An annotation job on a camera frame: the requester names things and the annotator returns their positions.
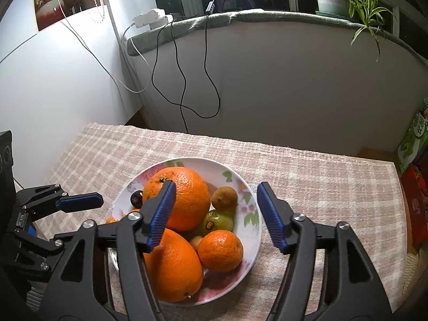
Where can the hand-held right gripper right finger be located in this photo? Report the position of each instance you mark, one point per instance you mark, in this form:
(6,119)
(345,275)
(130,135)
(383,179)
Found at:
(271,220)

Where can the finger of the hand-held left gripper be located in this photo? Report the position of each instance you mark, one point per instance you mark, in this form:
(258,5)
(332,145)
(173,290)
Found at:
(33,247)
(80,201)

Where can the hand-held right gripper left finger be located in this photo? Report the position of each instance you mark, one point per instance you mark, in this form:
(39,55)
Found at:
(160,217)

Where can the white floral plate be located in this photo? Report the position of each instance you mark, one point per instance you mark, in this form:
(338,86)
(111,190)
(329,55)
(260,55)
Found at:
(247,214)

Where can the kumquat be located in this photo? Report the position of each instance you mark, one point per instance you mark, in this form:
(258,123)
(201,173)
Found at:
(134,211)

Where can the dark purple plum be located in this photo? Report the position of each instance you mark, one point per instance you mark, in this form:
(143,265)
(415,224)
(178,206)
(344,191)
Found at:
(136,199)

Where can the large bumpy orange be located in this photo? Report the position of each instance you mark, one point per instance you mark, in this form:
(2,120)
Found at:
(190,200)

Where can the small mandarin with leaf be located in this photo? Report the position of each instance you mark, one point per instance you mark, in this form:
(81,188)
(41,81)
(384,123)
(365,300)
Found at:
(112,220)

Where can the brown kiwi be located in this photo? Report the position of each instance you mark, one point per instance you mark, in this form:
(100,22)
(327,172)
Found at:
(224,198)

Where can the green plum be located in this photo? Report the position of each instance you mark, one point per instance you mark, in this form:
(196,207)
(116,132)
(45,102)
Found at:
(219,222)

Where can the large smooth orange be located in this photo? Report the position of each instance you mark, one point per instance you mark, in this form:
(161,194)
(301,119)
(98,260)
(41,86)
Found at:
(177,271)

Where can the beige checked tablecloth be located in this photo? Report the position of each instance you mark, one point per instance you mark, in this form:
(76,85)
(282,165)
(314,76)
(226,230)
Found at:
(317,180)

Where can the large white board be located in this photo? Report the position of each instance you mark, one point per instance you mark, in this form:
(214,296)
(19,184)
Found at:
(67,90)

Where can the red box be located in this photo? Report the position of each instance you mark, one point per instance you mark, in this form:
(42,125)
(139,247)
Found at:
(414,204)

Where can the green printed bag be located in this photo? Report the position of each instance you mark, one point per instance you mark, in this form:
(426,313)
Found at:
(413,140)

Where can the small black object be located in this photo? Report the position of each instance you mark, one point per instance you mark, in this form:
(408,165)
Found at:
(76,6)

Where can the grey windowsill mat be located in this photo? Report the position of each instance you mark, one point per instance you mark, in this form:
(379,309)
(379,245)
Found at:
(184,30)

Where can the white power strip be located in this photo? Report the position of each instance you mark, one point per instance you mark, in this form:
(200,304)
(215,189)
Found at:
(150,18)

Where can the potted spider plant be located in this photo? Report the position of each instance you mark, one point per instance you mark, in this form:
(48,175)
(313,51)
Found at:
(331,0)

